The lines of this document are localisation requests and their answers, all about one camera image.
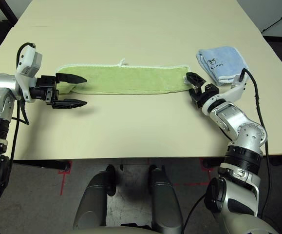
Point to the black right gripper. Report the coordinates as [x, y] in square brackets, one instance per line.
[207, 91]

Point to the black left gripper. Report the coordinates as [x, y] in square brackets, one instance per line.
[45, 90]

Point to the green towel white trim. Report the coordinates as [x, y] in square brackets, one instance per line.
[131, 80]

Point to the light blue folded towel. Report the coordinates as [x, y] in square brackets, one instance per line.
[226, 61]

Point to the black table foot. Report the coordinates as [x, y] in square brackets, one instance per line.
[45, 164]
[213, 164]

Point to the grey robot right leg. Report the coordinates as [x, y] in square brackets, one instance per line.
[165, 202]

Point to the pale robot waist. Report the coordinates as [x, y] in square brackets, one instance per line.
[111, 231]

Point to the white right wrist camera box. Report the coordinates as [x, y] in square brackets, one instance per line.
[238, 89]

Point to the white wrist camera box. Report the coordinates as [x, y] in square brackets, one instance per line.
[28, 58]
[238, 89]

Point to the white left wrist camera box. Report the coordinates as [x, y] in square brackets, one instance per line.
[28, 58]

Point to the black metal frame bar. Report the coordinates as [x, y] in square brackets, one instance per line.
[10, 15]

